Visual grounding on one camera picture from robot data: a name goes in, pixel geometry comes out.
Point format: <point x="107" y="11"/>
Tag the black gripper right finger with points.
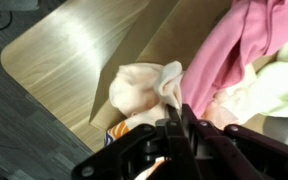
<point x="250" y="156"/>

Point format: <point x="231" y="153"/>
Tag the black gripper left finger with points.
<point x="140" y="153"/>

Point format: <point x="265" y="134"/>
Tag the peach t-shirt with orange print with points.
<point x="134" y="90"/>

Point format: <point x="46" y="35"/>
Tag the pink t-shirt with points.
<point x="224" y="56"/>

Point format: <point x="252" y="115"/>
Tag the large brown cardboard box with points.
<point x="170" y="36"/>

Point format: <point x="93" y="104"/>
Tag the light green t-shirt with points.
<point x="280" y="86"/>

